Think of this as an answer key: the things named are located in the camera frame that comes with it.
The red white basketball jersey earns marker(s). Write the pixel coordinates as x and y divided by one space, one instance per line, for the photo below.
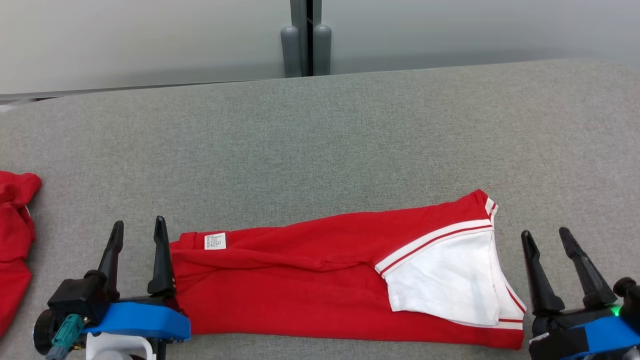
300 280

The red basketball shorts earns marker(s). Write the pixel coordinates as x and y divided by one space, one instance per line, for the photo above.
15 225

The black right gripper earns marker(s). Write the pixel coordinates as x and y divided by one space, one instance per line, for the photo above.
555 340

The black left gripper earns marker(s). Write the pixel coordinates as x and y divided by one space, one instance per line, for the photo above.
77 300

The grey metal partition post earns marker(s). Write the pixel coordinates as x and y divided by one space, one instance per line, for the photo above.
298 20

